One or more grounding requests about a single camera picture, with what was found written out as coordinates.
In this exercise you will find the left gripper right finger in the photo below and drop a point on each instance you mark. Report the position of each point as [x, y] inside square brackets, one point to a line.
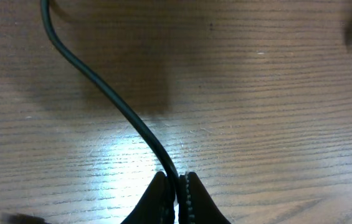
[195, 204]

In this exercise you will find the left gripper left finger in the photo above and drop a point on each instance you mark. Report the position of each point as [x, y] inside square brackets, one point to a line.
[155, 206]

